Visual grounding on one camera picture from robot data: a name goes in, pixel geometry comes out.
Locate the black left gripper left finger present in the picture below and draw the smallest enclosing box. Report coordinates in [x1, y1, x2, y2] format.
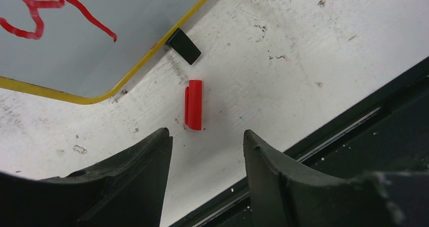
[1, 128, 173, 226]

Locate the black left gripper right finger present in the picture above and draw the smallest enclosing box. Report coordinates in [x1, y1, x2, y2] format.
[243, 130, 428, 226]

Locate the red marker cap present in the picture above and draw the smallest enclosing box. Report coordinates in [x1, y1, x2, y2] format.
[184, 80, 203, 131]

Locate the yellow framed whiteboard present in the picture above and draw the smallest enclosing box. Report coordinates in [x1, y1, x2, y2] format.
[1, 0, 207, 104]

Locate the black whiteboard foot left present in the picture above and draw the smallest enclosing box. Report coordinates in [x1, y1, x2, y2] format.
[165, 28, 201, 65]

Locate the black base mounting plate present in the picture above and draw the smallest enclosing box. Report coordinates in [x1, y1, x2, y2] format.
[175, 59, 428, 226]

